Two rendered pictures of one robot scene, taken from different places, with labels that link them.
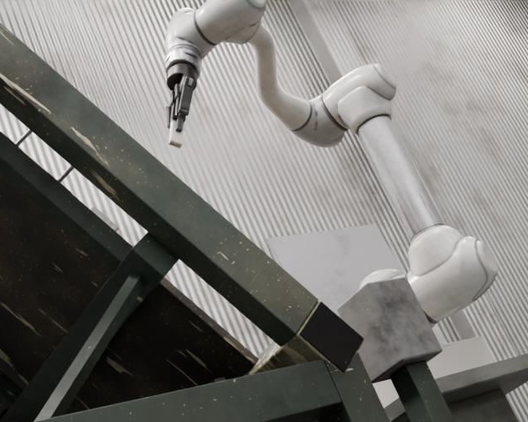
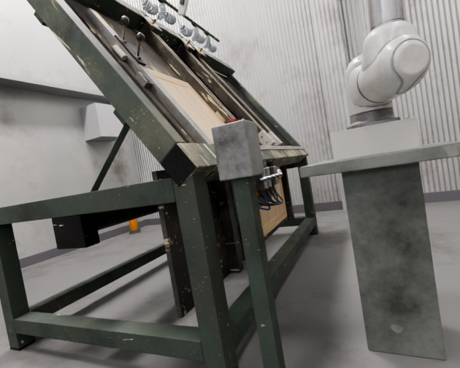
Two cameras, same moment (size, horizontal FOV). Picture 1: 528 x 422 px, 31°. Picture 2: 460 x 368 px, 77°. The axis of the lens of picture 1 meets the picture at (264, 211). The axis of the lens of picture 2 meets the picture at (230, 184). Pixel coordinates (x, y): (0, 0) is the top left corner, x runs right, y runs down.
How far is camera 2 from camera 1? 1.89 m
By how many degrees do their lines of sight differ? 70
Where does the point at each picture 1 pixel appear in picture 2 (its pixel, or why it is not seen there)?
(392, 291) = (227, 133)
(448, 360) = (367, 138)
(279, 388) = (146, 192)
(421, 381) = (238, 190)
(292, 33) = not seen: outside the picture
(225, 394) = (123, 193)
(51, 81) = (70, 28)
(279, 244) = not seen: outside the picture
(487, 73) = not seen: outside the picture
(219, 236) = (131, 107)
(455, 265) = (374, 69)
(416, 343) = (232, 170)
